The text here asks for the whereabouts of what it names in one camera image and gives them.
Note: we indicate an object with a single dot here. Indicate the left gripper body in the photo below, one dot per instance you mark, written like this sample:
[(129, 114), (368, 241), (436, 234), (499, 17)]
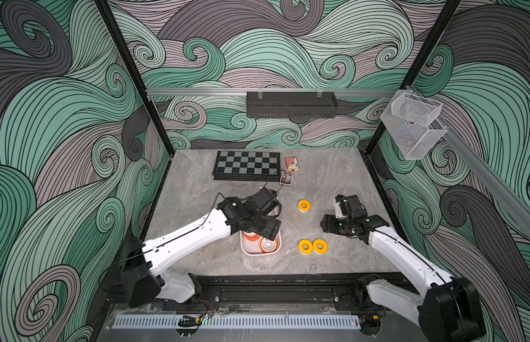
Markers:
[(266, 227)]

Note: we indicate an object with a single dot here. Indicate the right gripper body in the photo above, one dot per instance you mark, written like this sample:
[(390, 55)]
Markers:
[(332, 224)]

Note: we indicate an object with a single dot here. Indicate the white storage box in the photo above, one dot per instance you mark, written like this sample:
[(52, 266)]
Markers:
[(253, 245)]

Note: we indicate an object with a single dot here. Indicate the orange tape roll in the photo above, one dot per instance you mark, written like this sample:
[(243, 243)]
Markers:
[(268, 246), (251, 236)]

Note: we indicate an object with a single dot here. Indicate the yellow tape roll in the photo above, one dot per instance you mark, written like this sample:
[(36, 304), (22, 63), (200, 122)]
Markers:
[(305, 247), (320, 247), (304, 205)]

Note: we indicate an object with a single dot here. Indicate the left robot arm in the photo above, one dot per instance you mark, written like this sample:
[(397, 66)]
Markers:
[(144, 264)]

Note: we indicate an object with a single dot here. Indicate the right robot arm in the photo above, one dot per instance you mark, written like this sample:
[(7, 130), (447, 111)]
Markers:
[(443, 306)]

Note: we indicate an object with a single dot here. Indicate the purple card box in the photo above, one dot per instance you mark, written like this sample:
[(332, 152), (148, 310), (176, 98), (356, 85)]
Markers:
[(286, 178)]

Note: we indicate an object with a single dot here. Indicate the red card box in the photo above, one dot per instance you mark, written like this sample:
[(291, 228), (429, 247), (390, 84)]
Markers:
[(292, 164)]

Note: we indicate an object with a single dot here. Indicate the black chessboard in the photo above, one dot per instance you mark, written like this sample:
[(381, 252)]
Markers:
[(244, 165)]

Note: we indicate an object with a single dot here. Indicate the clear acrylic bin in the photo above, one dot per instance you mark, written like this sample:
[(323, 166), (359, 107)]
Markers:
[(412, 122)]

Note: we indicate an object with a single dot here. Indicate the white perforated strip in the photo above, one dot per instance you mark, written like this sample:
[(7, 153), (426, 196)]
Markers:
[(245, 321)]

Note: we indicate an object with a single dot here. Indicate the black wall shelf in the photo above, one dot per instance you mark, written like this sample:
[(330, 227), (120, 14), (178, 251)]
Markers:
[(300, 105)]

